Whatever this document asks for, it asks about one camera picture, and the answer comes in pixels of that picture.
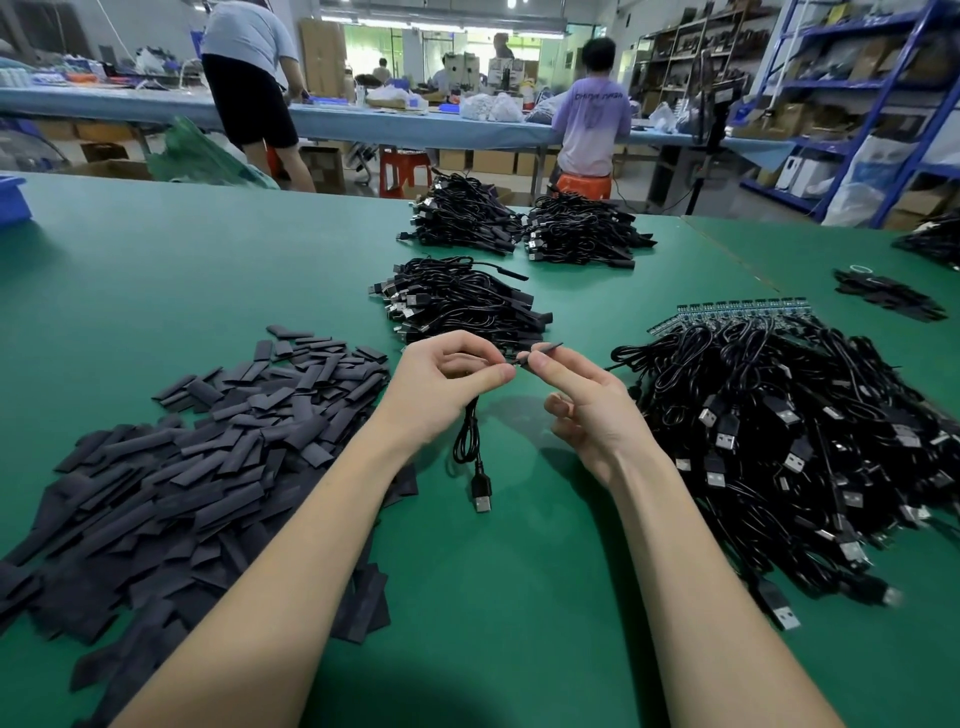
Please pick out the person's left hand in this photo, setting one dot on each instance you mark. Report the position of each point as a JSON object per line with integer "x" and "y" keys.
{"x": 438, "y": 387}

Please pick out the person's right hand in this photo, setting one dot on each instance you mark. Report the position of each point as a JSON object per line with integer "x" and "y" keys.
{"x": 600, "y": 408}

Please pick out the black sleeve piece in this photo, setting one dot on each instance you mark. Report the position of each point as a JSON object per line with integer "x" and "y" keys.
{"x": 546, "y": 351}

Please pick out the pile of black sleeve strips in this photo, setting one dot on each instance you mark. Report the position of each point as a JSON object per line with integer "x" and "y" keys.
{"x": 165, "y": 480}

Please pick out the person's right forearm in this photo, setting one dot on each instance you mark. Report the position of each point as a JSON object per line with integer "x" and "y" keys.
{"x": 728, "y": 608}

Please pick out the person's left forearm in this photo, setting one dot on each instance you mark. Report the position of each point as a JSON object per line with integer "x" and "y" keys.
{"x": 263, "y": 608}

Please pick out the red plastic stool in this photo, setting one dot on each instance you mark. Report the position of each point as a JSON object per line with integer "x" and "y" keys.
{"x": 405, "y": 170}

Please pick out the orange plastic stool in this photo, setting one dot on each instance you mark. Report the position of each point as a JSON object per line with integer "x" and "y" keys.
{"x": 585, "y": 186}

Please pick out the black tripod stand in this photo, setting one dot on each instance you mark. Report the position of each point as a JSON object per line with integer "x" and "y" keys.
{"x": 717, "y": 117}

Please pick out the green plastic bag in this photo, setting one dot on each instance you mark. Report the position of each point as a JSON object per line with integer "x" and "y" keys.
{"x": 210, "y": 155}

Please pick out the white plastic bag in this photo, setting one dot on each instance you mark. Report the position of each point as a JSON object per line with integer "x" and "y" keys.
{"x": 866, "y": 188}

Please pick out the dark storage shelf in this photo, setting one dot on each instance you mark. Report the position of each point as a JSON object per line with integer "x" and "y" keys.
{"x": 698, "y": 57}

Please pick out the open cardboard box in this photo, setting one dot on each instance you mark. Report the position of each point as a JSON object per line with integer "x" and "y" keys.
{"x": 108, "y": 168}

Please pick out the long blue work table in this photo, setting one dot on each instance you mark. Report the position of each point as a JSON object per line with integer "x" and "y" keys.
{"x": 105, "y": 105}

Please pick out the blue metal shelving rack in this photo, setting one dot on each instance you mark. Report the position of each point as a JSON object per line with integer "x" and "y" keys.
{"x": 855, "y": 27}

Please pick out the blue plastic bin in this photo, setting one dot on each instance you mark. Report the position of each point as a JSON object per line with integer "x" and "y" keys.
{"x": 12, "y": 200}

